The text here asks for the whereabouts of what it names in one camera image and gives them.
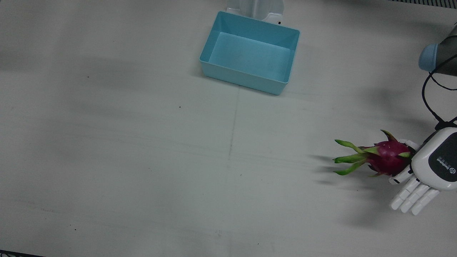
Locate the black white striped panel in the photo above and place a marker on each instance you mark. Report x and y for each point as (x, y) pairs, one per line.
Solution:
(425, 2)

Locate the red dragon fruit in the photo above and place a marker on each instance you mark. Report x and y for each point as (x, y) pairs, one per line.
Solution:
(387, 157)

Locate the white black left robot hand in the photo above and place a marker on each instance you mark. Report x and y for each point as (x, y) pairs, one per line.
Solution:
(433, 167)

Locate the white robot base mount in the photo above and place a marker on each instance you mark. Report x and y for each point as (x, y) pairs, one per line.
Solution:
(257, 9)

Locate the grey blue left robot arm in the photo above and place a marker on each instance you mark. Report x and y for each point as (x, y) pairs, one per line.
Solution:
(441, 57)

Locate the light blue plastic bin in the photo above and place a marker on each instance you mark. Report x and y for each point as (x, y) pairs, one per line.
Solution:
(250, 53)

